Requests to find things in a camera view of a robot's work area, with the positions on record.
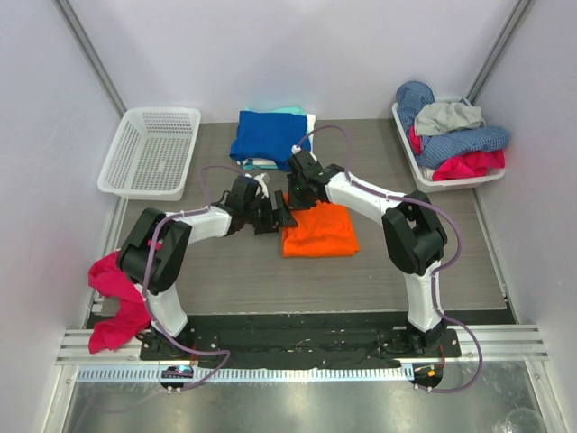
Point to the blue checkered shirt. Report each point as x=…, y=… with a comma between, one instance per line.
x=434, y=150

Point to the right corner metal post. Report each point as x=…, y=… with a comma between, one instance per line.
x=513, y=23

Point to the pink t-shirt in bin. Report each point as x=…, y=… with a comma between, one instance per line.
x=470, y=165

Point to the corner metal post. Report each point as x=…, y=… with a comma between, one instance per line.
x=82, y=39
x=513, y=23

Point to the pink cloth on table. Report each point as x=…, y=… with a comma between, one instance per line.
x=131, y=318

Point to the folded teal t-shirt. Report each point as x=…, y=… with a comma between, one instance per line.
x=288, y=110

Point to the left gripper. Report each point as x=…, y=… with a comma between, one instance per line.
x=278, y=209

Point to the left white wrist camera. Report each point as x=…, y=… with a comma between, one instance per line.
x=263, y=180

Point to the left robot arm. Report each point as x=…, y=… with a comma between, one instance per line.
x=153, y=253

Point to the folded white t-shirt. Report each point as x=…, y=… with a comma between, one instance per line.
x=311, y=124

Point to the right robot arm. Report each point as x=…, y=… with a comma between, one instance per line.
x=414, y=236

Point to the white plastic bin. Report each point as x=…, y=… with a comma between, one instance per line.
x=428, y=185

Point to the orange t-shirt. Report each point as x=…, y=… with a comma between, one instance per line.
x=325, y=230

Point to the folded blue t-shirt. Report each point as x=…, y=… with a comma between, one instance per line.
x=266, y=140

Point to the grey t-shirt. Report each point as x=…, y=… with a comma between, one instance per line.
x=445, y=117

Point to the aluminium rail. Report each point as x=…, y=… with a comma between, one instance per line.
x=497, y=342

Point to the white slotted cable duct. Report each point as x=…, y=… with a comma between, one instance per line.
x=181, y=373

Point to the white perforated plastic basket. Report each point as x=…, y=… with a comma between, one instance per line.
x=150, y=154

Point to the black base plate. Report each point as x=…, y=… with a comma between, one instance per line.
x=358, y=340

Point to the left corner metal post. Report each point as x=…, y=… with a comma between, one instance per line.
x=82, y=39

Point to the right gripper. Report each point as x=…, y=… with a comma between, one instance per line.
x=297, y=194

